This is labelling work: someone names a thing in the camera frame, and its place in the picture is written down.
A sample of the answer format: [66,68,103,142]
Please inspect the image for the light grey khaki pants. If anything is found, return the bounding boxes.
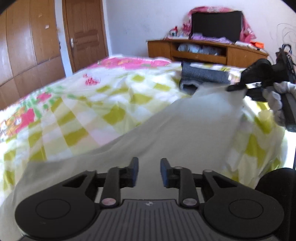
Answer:
[1,85,245,240]

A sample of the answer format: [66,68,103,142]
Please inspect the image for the white gloved hand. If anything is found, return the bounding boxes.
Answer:
[262,81,295,126]

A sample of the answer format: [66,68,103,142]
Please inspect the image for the folded grey striped garment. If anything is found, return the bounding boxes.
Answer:
[179,62,230,95]

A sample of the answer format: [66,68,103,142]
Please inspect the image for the black television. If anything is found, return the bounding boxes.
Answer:
[190,11,243,42]

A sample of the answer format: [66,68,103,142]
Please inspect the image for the wooden tv cabinet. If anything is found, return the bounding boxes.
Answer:
[147,39,268,68]

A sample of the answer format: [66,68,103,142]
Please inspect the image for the checkered cartoon bed sheet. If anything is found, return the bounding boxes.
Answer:
[1,56,287,200]

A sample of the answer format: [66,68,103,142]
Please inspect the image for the brown wooden door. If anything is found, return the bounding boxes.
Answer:
[62,0,109,72]

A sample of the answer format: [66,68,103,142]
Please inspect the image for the brown wooden wardrobe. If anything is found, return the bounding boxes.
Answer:
[1,1,65,109]

